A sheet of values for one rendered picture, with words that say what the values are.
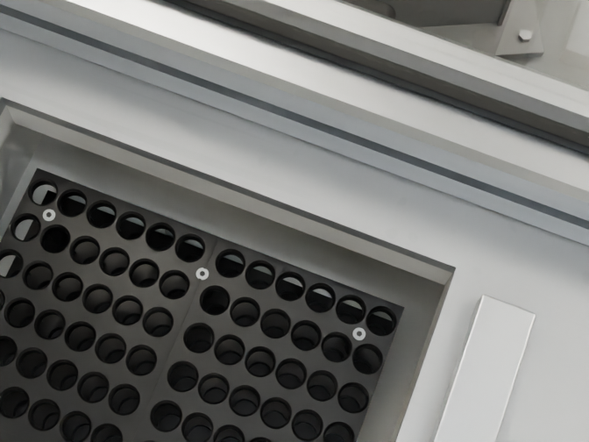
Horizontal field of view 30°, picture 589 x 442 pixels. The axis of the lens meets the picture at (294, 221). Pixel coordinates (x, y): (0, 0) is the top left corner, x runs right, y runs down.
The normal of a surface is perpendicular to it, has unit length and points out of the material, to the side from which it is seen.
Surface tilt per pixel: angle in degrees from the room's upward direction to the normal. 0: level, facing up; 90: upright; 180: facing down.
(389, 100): 0
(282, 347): 0
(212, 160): 0
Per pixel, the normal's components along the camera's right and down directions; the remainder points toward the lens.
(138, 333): 0.04, -0.32
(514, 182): -0.36, 0.88
